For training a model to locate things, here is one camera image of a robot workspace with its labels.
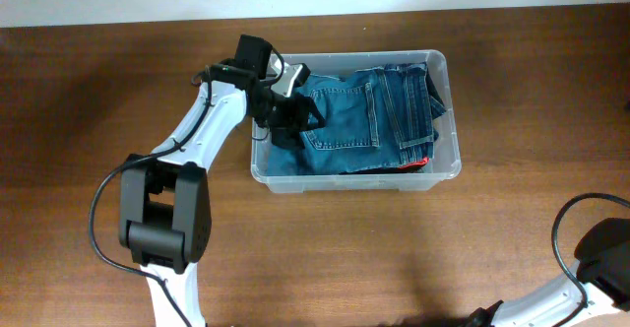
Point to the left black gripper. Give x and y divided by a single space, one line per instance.
294 113

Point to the dark blue jeans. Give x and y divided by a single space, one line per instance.
350 107

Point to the black shorts red waistband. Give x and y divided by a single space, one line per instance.
411 104

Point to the black cloth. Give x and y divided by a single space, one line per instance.
288 140

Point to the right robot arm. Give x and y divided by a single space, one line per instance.
601 268

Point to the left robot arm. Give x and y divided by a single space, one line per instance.
165 213

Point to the clear plastic storage bin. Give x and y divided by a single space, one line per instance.
446 163

